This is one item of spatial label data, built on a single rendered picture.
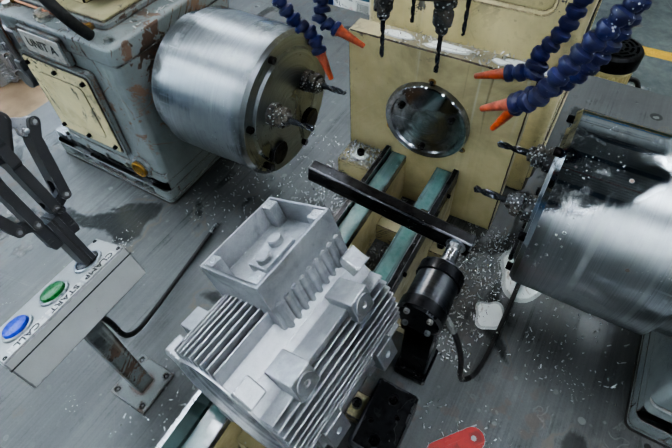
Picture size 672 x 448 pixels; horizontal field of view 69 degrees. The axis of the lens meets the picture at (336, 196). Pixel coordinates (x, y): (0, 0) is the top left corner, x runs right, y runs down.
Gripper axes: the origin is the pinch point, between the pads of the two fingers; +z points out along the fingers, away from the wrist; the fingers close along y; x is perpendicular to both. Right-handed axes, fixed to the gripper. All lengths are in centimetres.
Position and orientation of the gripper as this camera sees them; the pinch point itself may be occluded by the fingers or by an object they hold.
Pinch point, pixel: (66, 239)
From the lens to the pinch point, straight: 65.8
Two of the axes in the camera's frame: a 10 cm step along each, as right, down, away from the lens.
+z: 3.5, 7.4, 5.8
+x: -7.9, -1.0, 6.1
